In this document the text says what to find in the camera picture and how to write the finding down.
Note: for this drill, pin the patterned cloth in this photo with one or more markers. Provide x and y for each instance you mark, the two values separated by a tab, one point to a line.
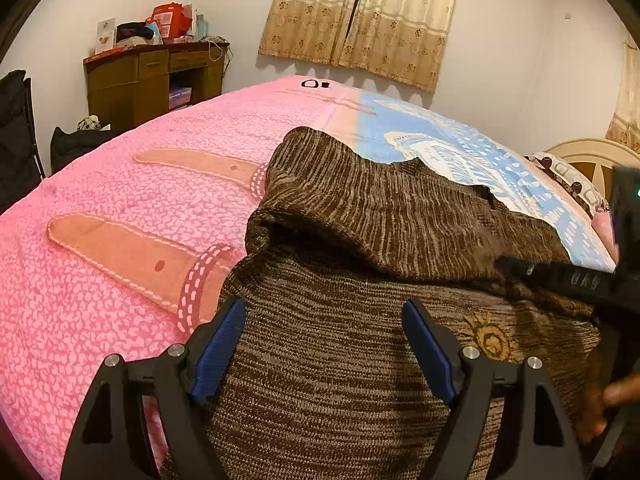
88	123

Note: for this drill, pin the brown knitted sweater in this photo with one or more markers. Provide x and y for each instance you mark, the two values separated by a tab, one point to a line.
360	240

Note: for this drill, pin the stack of boxes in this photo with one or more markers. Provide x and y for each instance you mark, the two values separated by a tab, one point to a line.
180	98

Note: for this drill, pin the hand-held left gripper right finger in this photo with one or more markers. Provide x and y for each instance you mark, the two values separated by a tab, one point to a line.
427	350

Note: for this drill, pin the light blue packet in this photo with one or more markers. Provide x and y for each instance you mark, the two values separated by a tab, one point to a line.
200	27

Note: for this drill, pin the brown wooden desk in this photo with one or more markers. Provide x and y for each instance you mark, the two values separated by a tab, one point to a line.
125	85

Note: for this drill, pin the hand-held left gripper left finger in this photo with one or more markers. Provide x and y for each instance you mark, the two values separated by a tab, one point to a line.
222	345

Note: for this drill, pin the pink and blue printed blanket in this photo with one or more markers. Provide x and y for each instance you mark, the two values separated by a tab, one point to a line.
115	220

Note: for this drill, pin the beige patterned curtain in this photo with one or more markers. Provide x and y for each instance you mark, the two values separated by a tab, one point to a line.
627	105
365	15

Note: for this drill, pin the person's right hand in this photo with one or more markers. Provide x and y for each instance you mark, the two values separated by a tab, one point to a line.
620	392

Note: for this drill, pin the red paper bag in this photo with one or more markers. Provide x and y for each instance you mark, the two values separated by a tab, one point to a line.
172	20

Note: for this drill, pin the black cloth bundle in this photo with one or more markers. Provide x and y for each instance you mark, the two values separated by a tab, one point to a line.
134	30

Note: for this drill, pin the white printed box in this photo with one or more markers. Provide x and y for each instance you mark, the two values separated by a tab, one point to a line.
106	36

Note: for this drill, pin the black bag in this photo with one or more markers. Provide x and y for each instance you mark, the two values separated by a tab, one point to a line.
77	147

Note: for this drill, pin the black folding chair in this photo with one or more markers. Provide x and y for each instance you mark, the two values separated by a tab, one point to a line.
17	145

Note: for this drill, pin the brown patterned pillow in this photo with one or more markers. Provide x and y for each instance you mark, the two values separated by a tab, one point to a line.
570	180

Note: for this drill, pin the cream headboard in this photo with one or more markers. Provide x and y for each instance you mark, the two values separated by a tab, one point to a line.
590	152

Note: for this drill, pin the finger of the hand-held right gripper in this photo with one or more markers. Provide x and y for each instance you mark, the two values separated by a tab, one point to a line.
560	277

